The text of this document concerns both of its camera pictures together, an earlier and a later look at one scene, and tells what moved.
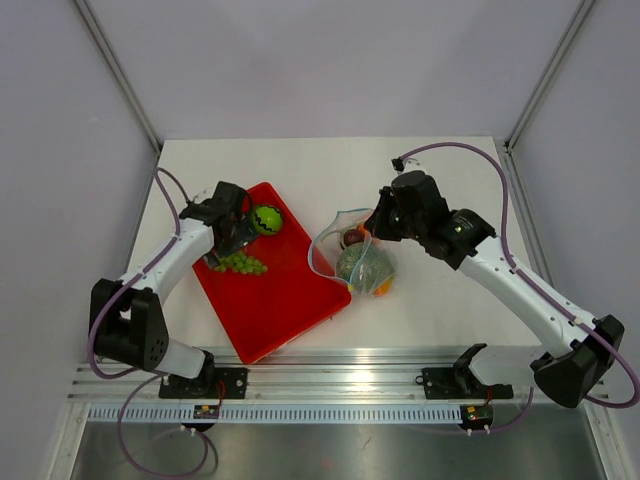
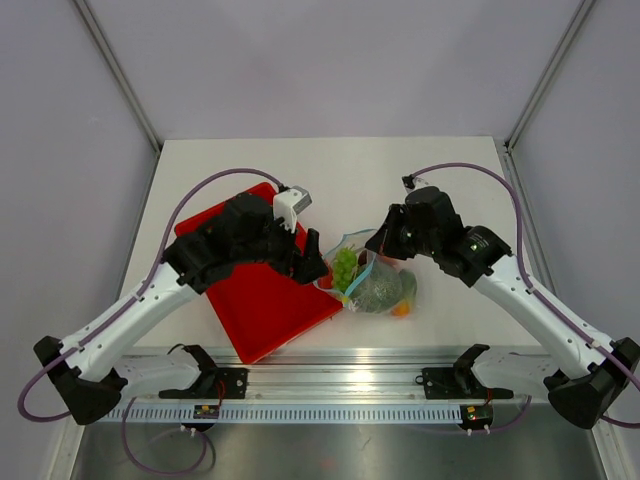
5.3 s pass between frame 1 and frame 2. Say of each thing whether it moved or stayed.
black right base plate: stayed
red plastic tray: stayed
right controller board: stayed
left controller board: stayed
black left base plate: stayed
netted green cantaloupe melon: moved
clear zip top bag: moved
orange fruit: moved
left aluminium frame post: stayed
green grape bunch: moved
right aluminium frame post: stayed
